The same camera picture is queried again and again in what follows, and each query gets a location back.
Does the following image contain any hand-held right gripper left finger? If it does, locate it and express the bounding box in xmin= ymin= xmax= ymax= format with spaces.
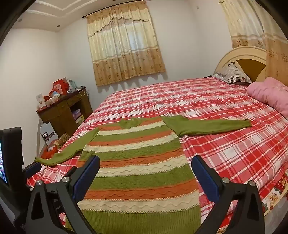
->
xmin=24 ymin=155 xmax=101 ymax=234

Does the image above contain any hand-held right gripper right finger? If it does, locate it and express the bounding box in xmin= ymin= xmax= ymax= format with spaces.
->
xmin=191 ymin=155 xmax=266 ymax=234

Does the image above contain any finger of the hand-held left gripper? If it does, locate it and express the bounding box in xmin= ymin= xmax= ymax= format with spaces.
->
xmin=24 ymin=163 xmax=42 ymax=179

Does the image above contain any green orange cream striped sweater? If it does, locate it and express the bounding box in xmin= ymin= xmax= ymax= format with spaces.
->
xmin=34 ymin=116 xmax=251 ymax=234

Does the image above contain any red clothes pile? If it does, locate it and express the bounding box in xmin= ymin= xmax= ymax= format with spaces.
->
xmin=40 ymin=145 xmax=59 ymax=160

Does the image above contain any white paper bag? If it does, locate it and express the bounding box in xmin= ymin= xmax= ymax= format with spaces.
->
xmin=40 ymin=123 xmax=57 ymax=147

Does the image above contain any red plaid bed sheet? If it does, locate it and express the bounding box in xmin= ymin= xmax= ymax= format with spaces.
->
xmin=26 ymin=76 xmax=288 ymax=234

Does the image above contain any stack of boxes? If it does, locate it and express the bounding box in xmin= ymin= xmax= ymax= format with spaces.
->
xmin=72 ymin=109 xmax=85 ymax=124

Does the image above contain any brown wooden desk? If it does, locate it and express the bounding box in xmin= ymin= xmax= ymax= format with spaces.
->
xmin=36 ymin=87 xmax=94 ymax=138

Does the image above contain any white carton box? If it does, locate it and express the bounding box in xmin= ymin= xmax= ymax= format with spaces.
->
xmin=36 ymin=93 xmax=46 ymax=111

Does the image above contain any printed under blanket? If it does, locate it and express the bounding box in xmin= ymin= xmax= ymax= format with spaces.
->
xmin=216 ymin=173 xmax=288 ymax=234

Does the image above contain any red gift box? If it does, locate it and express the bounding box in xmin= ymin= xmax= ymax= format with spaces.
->
xmin=52 ymin=79 xmax=69 ymax=95

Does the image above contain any pink quilt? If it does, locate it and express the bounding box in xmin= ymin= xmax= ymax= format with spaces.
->
xmin=246 ymin=76 xmax=288 ymax=117

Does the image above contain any grey striped floral pillow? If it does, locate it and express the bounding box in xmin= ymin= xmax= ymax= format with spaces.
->
xmin=213 ymin=60 xmax=252 ymax=85

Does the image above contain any beige floral window curtain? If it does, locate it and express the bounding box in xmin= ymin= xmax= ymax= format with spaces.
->
xmin=87 ymin=4 xmax=167 ymax=88

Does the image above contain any cream wooden headboard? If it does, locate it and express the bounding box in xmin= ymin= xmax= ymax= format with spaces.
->
xmin=213 ymin=45 xmax=274 ymax=82

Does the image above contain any dark curtain rod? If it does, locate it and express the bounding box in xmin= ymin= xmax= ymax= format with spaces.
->
xmin=82 ymin=6 xmax=111 ymax=19

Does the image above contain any beige floral long curtain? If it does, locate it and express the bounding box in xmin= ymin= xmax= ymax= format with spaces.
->
xmin=219 ymin=0 xmax=288 ymax=87

